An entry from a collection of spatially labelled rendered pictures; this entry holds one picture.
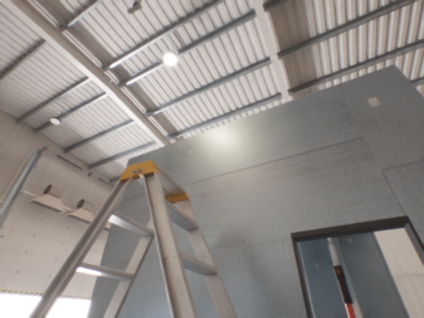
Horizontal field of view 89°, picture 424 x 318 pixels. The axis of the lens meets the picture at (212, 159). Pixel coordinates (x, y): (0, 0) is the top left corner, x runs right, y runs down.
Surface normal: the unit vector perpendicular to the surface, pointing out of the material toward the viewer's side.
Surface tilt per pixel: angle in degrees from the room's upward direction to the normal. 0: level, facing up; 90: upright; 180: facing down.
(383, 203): 90
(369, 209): 90
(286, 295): 90
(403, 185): 90
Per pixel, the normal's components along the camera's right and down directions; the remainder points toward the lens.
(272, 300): -0.46, -0.52
